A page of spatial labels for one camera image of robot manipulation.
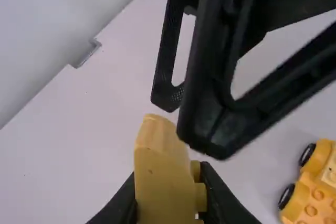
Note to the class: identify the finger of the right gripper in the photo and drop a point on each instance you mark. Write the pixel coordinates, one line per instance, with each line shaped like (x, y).
(164, 64)
(204, 90)

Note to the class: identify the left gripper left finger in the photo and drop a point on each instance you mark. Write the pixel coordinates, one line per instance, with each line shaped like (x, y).
(118, 208)

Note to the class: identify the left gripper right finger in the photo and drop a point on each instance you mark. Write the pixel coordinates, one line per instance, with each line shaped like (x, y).
(225, 208)

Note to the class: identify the yellow toy brick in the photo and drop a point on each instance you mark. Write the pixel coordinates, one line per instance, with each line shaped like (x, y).
(162, 176)

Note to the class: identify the yellow toy car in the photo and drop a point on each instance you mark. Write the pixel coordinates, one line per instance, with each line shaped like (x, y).
(309, 182)

